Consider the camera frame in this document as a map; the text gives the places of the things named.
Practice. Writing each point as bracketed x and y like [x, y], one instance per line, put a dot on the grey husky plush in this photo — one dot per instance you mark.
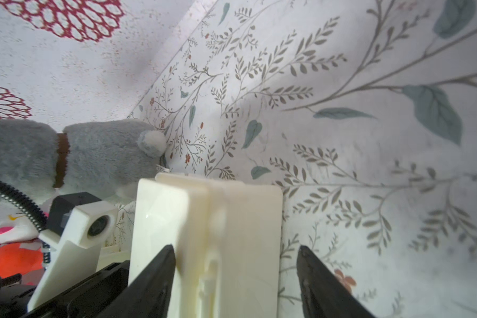
[105, 159]

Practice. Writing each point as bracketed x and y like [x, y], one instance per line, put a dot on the white plush with glasses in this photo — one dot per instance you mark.
[17, 228]

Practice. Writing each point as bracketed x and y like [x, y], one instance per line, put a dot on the red plush toy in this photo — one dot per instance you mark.
[20, 258]

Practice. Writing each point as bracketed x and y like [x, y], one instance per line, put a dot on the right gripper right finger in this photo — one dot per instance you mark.
[321, 293]

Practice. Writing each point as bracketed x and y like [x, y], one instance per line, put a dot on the floral table mat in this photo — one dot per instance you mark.
[364, 113]

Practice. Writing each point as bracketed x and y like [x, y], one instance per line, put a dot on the cream wrap dispenser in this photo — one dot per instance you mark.
[112, 254]

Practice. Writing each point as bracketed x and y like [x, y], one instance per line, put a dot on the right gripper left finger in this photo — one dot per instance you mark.
[149, 294]

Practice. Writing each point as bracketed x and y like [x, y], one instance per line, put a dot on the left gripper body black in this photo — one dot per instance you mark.
[89, 297]

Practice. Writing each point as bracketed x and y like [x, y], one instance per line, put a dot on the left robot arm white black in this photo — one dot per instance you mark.
[28, 207]

